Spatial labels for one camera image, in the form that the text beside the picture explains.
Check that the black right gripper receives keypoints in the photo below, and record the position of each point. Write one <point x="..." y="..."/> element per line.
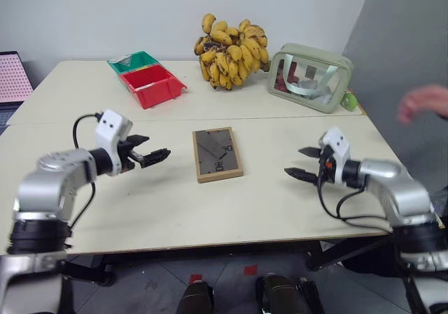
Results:
<point x="327" y="170"/>

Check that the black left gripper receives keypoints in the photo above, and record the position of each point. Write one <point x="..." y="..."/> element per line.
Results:
<point x="125" y="155"/>

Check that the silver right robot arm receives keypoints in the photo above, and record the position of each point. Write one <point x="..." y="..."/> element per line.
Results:
<point x="399" y="188"/>

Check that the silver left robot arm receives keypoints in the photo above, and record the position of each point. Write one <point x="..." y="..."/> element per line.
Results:
<point x="45" y="188"/>

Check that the person's bare hand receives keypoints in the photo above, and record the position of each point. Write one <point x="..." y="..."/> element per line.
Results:
<point x="425" y="99"/>

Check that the red plastic bin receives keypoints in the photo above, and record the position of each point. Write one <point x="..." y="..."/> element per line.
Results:
<point x="154" y="86"/>

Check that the small green round object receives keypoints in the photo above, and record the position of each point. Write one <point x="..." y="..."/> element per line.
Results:
<point x="349" y="100"/>

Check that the clear green toiletry bag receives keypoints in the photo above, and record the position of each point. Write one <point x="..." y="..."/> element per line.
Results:
<point x="308" y="78"/>

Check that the green plastic bin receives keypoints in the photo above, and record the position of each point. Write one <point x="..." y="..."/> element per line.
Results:
<point x="140" y="60"/>

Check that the yellow banana bunch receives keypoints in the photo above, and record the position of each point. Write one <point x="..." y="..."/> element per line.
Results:
<point x="231" y="53"/>

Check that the dark rounded shape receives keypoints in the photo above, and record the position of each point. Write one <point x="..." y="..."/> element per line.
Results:
<point x="196" y="298"/>
<point x="283" y="294"/>

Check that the grey laptop keyboard base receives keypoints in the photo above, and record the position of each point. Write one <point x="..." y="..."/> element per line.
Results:
<point x="7" y="116"/>

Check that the pink perforated board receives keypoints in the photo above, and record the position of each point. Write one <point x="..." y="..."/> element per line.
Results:
<point x="12" y="78"/>

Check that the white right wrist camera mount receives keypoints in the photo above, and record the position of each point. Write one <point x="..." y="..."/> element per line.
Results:
<point x="337" y="146"/>

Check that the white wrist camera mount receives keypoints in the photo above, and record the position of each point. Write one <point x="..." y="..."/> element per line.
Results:
<point x="337" y="146"/>
<point x="110" y="128"/>

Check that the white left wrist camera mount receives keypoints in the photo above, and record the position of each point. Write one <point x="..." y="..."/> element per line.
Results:
<point x="110" y="128"/>

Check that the wooden picture frame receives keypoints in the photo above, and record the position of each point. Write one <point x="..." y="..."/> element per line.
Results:
<point x="217" y="155"/>

